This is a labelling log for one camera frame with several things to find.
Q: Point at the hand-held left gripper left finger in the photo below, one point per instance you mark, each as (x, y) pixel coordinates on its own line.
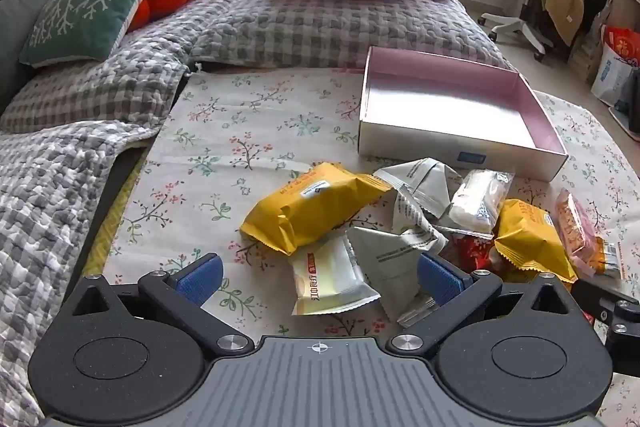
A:
(200, 279)

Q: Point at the clear white cake packet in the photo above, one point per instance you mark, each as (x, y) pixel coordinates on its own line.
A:
(480, 202)

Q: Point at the yellow patterned mat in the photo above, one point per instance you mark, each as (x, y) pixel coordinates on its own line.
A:
(112, 227)

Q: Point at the red snack packet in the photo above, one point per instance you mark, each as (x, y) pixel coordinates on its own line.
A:
(470, 254)

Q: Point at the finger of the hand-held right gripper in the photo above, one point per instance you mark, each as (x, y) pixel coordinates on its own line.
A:
(622, 322)

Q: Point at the cream white snack packet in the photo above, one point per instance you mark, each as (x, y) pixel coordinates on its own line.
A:
(325, 279)

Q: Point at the white shallow cardboard box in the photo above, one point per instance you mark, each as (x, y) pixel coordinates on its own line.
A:
(450, 107)

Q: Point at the floral cloth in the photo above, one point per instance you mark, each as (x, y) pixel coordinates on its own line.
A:
(225, 132)

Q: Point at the large yellow snack packet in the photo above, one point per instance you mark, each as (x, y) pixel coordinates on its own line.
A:
(310, 207)

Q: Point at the grey checkered blanket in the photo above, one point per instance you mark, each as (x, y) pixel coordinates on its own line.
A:
(300, 27)

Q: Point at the white blue print bag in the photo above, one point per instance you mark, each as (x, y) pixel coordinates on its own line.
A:
(612, 79)

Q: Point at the red paper bag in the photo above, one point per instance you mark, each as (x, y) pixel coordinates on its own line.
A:
(622, 44)

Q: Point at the green branch print pillow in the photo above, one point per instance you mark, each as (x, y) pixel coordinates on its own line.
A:
(90, 2)

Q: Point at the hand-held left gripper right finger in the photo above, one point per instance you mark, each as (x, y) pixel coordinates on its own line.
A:
(442, 279)

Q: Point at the stack of cardboard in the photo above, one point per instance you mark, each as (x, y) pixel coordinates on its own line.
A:
(585, 59)

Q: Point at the pink snack packet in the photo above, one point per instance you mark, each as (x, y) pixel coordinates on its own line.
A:
(575, 227)

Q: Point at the black upright box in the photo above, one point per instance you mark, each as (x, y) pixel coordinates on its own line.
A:
(635, 102)

